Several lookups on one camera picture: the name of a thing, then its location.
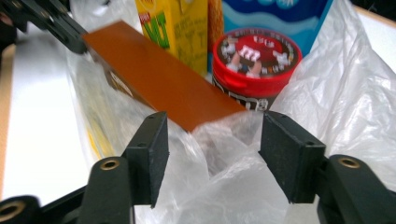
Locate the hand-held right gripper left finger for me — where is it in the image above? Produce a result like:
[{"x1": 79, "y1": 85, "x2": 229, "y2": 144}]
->
[{"x1": 122, "y1": 111, "x2": 171, "y2": 209}]

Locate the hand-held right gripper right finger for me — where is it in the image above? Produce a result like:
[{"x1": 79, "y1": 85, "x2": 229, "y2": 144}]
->
[{"x1": 258, "y1": 110, "x2": 328, "y2": 205}]

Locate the clear plastic shopping bag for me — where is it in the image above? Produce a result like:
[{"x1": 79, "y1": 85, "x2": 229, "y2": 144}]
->
[{"x1": 65, "y1": 0, "x2": 396, "y2": 224}]

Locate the brown rectangular box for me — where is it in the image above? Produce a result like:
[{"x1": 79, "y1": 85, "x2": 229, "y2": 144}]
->
[{"x1": 81, "y1": 20, "x2": 248, "y2": 133}]

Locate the yellow drink carton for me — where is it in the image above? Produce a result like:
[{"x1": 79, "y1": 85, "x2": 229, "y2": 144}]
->
[{"x1": 134, "y1": 0, "x2": 225, "y2": 77}]

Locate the blue snack bag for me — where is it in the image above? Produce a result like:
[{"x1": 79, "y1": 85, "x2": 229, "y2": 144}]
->
[{"x1": 218, "y1": 0, "x2": 336, "y2": 59}]

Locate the red-lidded candy jar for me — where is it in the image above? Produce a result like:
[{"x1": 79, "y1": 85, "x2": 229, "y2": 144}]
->
[{"x1": 211, "y1": 27, "x2": 304, "y2": 113}]

